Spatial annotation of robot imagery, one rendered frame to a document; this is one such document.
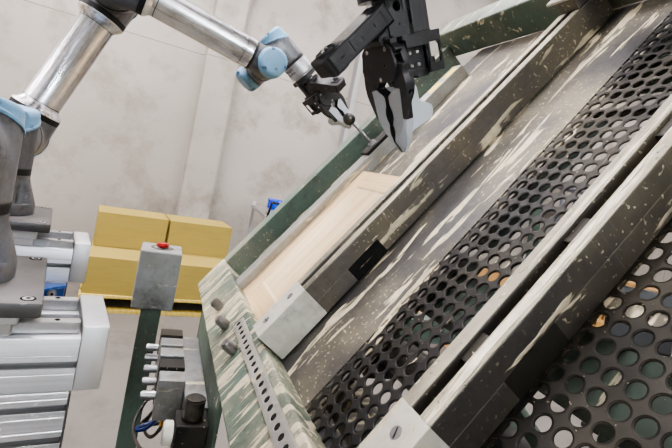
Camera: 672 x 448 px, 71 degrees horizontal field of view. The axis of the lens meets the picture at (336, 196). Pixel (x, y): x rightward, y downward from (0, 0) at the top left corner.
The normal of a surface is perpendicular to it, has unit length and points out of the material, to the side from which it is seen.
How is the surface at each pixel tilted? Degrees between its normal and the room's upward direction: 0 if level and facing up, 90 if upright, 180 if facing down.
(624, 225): 90
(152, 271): 90
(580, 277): 90
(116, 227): 90
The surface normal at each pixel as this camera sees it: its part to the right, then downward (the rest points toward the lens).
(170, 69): 0.50, 0.14
